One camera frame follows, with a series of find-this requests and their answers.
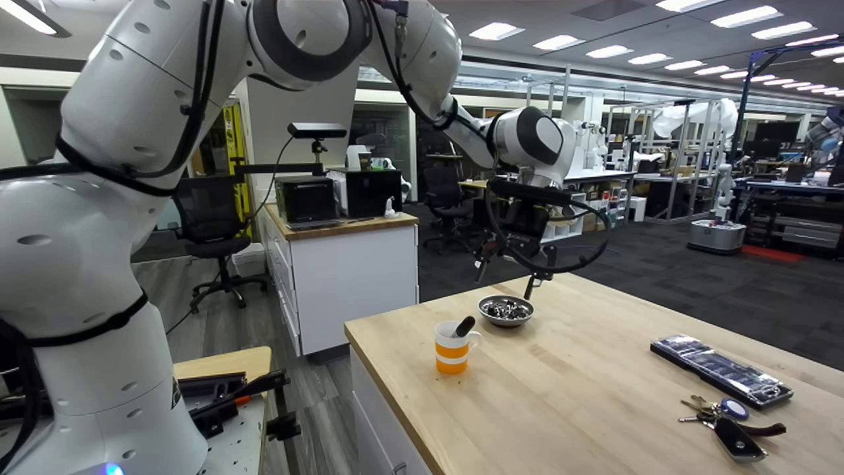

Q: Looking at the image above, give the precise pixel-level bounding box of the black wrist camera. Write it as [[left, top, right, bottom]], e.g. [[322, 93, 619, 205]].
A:
[[485, 174, 574, 205]]

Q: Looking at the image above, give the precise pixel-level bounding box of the ceiling light panel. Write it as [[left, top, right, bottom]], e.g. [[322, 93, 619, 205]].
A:
[[583, 43, 635, 62], [0, 0, 60, 40], [466, 22, 527, 44], [709, 3, 785, 31], [529, 31, 585, 54]]

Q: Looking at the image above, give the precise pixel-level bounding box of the red floor mat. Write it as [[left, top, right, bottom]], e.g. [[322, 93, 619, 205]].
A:
[[735, 244, 806, 269]]

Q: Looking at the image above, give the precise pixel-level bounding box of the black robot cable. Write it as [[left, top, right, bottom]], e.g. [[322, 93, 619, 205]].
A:
[[482, 195, 611, 277]]

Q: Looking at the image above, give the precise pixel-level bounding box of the round metal bowl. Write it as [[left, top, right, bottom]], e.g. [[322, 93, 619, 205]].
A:
[[478, 292, 539, 332]]

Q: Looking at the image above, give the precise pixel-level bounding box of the small black monitor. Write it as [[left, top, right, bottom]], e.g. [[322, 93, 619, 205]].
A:
[[272, 171, 343, 233]]

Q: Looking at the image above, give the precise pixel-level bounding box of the black camera on stand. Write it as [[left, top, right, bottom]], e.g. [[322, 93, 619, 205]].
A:
[[233, 118, 351, 179]]

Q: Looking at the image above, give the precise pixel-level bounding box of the heap of dark small parts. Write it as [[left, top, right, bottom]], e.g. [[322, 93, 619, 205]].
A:
[[485, 296, 527, 320]]

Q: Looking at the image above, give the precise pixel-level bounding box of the white cabinet with wood top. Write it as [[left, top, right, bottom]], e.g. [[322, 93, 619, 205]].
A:
[[259, 205, 423, 358]]

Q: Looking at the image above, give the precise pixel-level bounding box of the long black bar clamp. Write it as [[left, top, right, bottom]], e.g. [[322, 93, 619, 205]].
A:
[[180, 370, 293, 440]]

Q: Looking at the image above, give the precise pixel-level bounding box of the key bunch with black fob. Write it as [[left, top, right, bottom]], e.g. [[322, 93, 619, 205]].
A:
[[677, 394, 788, 467]]

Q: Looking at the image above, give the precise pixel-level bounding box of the black workbench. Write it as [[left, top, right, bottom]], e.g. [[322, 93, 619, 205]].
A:
[[742, 179, 844, 259]]

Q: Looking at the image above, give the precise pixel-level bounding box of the black office chair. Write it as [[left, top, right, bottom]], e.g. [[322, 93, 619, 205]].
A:
[[168, 170, 272, 314], [420, 153, 478, 236]]

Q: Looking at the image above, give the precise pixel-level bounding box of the white robot on pedestal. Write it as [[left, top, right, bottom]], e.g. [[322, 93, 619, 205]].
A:
[[688, 95, 748, 255]]

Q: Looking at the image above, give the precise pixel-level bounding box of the black printer box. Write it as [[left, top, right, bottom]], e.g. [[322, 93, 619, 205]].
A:
[[343, 167, 407, 221]]

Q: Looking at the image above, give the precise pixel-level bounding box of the wooden robot mount table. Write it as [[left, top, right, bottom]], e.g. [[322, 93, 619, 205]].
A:
[[168, 343, 274, 386]]

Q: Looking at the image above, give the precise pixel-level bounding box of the white orange striped cup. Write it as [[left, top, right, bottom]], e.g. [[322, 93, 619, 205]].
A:
[[432, 320, 485, 380]]

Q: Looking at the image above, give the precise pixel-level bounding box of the black smartphone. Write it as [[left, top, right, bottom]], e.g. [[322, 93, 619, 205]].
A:
[[648, 332, 797, 412]]

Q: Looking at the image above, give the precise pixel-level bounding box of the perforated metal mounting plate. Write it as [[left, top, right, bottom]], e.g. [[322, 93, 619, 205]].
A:
[[200, 399, 272, 475]]

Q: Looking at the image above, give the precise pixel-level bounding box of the yellow pole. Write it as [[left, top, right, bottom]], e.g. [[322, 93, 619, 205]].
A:
[[222, 100, 252, 219]]

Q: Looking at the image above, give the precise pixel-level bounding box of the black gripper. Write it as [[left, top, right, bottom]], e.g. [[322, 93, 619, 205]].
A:
[[473, 197, 560, 303]]

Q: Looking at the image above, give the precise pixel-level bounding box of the black clamp knob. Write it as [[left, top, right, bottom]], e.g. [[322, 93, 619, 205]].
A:
[[263, 410, 303, 443]]

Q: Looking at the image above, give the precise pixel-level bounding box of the white table base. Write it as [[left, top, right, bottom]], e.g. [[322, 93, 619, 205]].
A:
[[346, 345, 432, 475]]

